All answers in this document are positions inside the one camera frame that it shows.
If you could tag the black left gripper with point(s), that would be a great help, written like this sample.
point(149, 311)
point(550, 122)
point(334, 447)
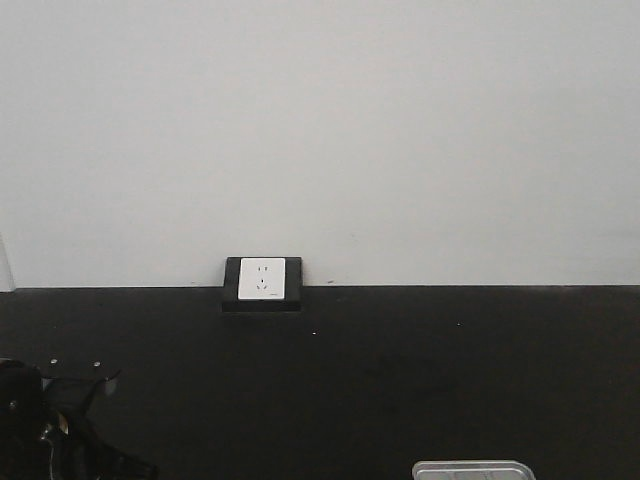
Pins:
point(46, 432)

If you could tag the gray metal tray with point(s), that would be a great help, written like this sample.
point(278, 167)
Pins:
point(472, 469)

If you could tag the black white power socket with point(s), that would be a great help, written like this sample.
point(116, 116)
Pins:
point(262, 285)

